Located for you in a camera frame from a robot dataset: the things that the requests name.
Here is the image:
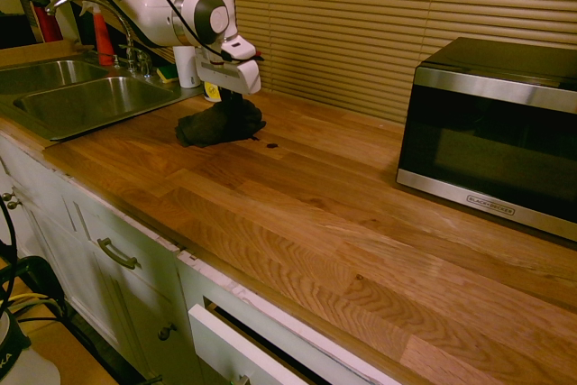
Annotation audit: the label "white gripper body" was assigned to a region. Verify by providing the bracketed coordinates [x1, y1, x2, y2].
[195, 47, 262, 96]

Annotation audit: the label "dark cloth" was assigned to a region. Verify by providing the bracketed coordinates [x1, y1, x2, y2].
[175, 99, 267, 149]

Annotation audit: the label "white robot base unit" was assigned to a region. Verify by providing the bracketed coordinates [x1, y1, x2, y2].
[0, 307, 61, 385]

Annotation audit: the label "white bottle with yellow label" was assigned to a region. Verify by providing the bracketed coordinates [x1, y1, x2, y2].
[202, 79, 222, 104]

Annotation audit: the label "white cylindrical container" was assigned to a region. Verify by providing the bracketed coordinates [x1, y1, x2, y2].
[173, 45, 202, 88]

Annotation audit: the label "yellow green sponge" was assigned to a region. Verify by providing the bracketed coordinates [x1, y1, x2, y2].
[156, 64, 180, 85]

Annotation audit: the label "chrome kitchen faucet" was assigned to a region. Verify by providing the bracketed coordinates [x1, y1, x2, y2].
[44, 0, 154, 78]

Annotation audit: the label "red spray bottle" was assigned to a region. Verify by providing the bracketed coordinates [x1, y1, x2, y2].
[78, 0, 115, 67]

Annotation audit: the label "stainless steel double sink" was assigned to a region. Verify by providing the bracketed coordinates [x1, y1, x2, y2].
[0, 58, 205, 142]

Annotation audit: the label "wide beige window blind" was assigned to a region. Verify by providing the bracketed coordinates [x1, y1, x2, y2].
[231, 0, 577, 125]

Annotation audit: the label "red fire extinguisher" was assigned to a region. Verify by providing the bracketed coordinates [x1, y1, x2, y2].
[27, 0, 64, 43]

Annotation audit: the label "white kitchen cabinet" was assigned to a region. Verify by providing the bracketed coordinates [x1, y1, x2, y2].
[0, 130, 407, 385]

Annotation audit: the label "white open drawer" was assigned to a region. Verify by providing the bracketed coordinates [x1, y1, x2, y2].
[188, 303, 316, 385]

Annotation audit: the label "black stainless microwave oven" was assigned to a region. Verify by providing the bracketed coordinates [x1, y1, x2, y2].
[396, 36, 577, 243]

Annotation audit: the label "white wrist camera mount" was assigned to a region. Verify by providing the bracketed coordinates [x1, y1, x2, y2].
[219, 33, 263, 64]

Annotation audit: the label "bronze bar cabinet handle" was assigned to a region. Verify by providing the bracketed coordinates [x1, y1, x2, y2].
[96, 237, 139, 270]

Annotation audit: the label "black floor cable bundle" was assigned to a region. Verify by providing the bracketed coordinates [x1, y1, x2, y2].
[0, 198, 69, 327]

